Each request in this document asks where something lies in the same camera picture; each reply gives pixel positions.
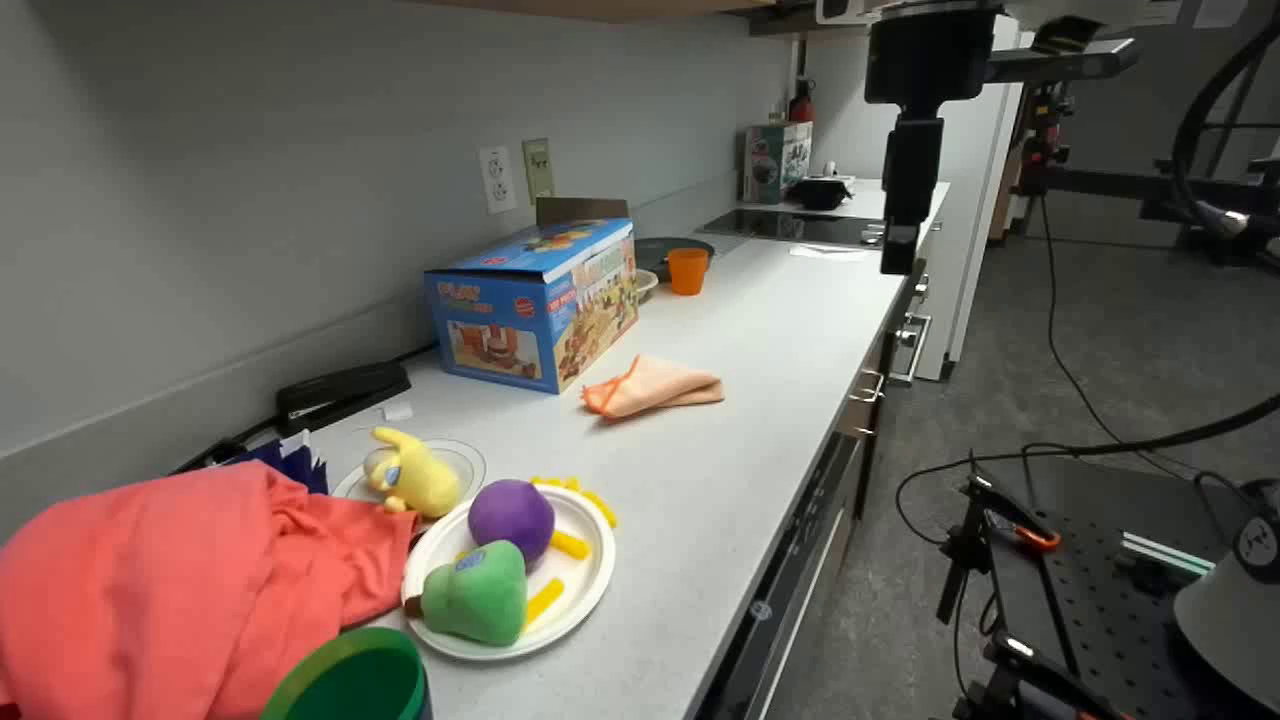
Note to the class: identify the white round plate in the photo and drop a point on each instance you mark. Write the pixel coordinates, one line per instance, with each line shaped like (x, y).
(583, 585)

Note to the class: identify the white wall outlet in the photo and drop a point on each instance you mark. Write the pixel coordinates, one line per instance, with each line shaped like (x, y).
(499, 179)

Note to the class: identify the black camera stand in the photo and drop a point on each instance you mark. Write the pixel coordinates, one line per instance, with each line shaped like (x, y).
(913, 185)

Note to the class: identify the dark counter cabinet front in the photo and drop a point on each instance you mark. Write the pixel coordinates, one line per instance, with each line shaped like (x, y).
(801, 574)

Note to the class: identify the yellow plush toy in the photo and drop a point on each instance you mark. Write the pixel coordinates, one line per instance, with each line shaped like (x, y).
(419, 475)

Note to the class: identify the yellow curved toy piece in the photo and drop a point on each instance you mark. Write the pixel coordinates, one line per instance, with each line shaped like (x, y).
(592, 501)

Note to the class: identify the grey round pedestal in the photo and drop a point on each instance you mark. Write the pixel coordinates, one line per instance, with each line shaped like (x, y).
(1226, 641)

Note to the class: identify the black tripod with orange clamp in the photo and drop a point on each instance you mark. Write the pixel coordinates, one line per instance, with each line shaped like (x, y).
(983, 535)

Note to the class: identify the red crumpled cloth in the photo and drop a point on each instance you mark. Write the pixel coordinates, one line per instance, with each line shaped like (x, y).
(172, 585)

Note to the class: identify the black pan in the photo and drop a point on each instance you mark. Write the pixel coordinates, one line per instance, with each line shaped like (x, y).
(818, 190)

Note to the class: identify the dark metal frame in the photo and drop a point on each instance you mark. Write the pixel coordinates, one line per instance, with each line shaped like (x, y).
(1104, 182)

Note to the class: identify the light teal bar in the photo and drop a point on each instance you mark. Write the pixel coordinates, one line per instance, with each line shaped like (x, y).
(1164, 553)

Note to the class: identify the green plastic cup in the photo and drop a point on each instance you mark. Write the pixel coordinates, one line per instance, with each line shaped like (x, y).
(352, 682)

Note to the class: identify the black cooktop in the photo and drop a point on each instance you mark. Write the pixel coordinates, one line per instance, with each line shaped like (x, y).
(801, 227)

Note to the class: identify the blue toy food box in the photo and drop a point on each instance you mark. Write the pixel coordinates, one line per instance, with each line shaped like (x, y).
(533, 302)

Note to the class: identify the purple spiky toy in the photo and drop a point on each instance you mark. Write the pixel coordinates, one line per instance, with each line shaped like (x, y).
(299, 466)

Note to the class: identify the orange plastic cup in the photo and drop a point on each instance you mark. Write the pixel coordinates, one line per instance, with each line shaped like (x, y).
(684, 269)

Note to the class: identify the orange microfiber cloth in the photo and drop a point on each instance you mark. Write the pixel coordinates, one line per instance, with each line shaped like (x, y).
(652, 385)

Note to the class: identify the white appliance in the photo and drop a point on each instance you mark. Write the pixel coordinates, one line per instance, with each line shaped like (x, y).
(983, 241)

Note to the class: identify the grey printed carton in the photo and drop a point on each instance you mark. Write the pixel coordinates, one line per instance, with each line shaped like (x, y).
(774, 163)

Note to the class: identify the yellow toy fry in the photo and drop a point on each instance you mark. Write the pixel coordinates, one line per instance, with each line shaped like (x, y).
(547, 602)
(569, 545)

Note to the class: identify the black stapler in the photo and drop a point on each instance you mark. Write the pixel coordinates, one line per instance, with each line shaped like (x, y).
(343, 389)

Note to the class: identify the green plush pear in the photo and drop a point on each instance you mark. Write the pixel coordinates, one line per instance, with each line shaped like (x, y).
(477, 599)

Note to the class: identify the black perforated table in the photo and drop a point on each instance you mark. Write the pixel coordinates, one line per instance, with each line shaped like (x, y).
(1092, 626)

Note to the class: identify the purple plush ball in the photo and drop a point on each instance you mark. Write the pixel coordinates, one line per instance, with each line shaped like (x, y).
(509, 522)

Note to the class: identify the red bottle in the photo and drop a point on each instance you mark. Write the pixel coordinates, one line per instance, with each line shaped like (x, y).
(801, 106)

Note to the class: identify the pale green wall plate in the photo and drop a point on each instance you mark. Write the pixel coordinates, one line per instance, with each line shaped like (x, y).
(537, 171)

